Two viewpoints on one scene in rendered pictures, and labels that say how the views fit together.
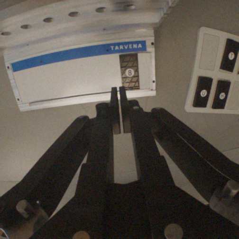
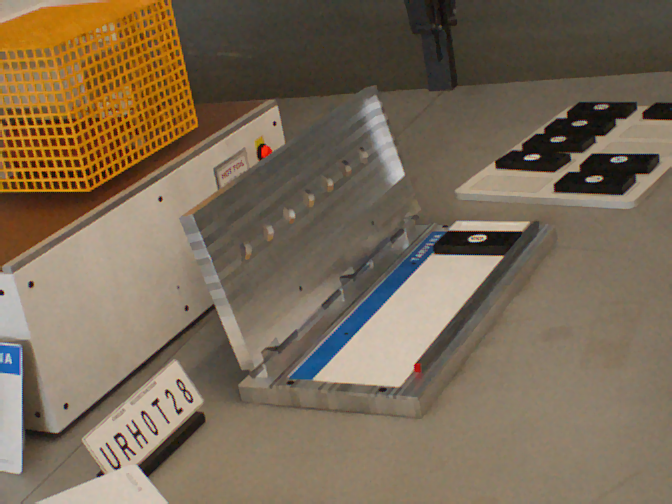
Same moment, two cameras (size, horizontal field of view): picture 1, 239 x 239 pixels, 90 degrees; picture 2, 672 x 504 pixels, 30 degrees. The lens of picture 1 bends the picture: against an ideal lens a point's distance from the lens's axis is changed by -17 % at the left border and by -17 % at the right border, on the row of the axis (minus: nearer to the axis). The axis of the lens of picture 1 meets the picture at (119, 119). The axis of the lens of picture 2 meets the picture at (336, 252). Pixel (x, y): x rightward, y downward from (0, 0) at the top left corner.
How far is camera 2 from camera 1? 1.44 m
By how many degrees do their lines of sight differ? 85
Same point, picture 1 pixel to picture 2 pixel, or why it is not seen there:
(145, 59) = (465, 225)
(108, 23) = (368, 205)
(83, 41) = (369, 284)
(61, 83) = (422, 317)
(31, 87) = (380, 361)
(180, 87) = (567, 214)
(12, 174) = not seen: outside the picture
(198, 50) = (499, 193)
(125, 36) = (407, 245)
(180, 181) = not seen: outside the picture
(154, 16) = (393, 173)
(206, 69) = (546, 184)
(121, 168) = not seen: outside the picture
